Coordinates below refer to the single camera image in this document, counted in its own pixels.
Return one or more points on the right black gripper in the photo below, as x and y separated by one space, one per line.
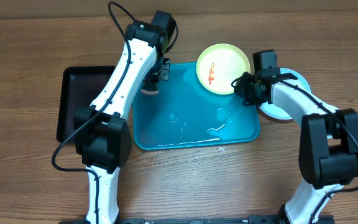
244 91

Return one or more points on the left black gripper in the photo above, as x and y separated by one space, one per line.
165 76

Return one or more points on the light blue plate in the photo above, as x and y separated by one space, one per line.
276 112

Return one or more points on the pink cleaning sponge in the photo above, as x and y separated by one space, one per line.
149 88

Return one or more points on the yellow plate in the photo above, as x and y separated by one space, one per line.
219 65

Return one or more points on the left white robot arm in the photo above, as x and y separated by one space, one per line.
102 137

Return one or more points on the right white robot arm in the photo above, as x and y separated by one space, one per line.
328 151

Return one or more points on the teal plastic tray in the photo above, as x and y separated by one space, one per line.
185 114

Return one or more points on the black plastic tray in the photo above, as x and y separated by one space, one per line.
80 86

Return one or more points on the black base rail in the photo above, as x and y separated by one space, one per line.
253 219

